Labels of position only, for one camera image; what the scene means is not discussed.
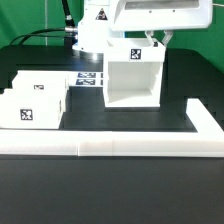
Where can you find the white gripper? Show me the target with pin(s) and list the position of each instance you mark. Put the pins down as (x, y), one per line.
(153, 15)

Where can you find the white marker sheet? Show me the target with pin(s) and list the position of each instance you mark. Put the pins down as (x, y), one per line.
(86, 79)

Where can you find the white drawer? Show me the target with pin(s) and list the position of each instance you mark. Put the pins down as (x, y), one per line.
(39, 81)
(31, 110)

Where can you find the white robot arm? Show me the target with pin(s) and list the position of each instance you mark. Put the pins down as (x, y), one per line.
(104, 19)

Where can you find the white front drawer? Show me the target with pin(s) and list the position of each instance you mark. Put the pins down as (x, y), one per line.
(31, 110)

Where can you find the white drawer cabinet box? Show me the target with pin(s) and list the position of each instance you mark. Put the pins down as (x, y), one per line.
(132, 72)

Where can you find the white L-shaped fence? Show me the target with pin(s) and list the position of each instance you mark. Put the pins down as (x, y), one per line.
(207, 140)

